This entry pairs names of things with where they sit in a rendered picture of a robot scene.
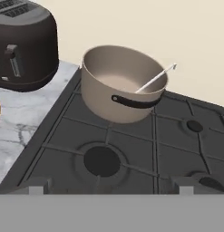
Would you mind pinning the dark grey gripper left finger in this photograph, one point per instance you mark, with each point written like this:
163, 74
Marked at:
37, 185

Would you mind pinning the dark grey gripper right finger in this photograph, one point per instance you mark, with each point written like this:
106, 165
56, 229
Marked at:
186, 184

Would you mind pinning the white ladle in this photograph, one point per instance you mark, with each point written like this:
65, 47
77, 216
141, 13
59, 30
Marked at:
155, 78

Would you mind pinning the dark grey gas hob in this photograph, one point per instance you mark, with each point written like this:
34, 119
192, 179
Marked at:
128, 151

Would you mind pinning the dark brown toaster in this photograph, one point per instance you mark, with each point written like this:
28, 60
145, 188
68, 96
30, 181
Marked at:
22, 45

